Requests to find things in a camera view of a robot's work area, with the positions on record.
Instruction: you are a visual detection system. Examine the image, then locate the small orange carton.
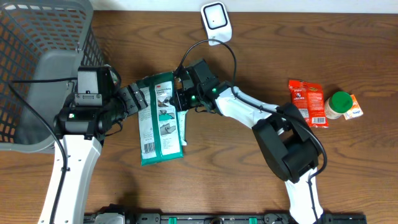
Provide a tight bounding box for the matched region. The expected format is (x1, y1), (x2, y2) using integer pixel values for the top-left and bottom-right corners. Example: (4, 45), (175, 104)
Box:
(343, 95), (364, 120)

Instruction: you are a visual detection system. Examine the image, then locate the white barcode scanner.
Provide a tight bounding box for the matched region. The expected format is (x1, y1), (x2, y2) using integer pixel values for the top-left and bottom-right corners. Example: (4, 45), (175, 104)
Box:
(200, 1), (233, 42)

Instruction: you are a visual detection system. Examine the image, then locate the light teal snack packet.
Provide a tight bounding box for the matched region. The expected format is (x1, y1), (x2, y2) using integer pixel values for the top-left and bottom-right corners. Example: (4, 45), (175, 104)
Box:
(177, 111), (188, 146)

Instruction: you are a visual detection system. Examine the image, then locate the green 3M gloves pack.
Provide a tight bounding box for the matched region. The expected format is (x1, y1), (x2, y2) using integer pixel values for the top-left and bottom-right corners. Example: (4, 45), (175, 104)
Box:
(137, 72), (183, 166)

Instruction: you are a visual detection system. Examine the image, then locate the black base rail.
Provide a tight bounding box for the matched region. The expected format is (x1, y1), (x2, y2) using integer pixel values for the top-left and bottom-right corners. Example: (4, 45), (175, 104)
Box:
(83, 212), (368, 224)

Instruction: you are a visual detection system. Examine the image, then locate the green lid jar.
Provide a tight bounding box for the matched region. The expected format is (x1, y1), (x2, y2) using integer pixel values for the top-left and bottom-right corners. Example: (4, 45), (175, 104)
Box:
(325, 91), (353, 119)

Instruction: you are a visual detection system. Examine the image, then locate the red Hacks candy bag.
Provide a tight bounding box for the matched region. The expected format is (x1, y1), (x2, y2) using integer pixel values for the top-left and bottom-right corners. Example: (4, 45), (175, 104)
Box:
(289, 80), (329, 128)

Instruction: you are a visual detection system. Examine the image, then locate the grey plastic mesh basket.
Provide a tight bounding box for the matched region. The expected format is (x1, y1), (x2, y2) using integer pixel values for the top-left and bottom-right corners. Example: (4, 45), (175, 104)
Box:
(1, 0), (104, 153)

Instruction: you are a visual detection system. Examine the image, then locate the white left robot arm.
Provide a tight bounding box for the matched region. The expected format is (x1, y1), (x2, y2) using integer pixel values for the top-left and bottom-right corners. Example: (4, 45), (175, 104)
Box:
(39, 83), (147, 223)

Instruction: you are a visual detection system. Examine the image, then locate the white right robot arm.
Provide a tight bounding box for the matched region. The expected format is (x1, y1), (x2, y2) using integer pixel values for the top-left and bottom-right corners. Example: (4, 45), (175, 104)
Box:
(170, 82), (326, 223)

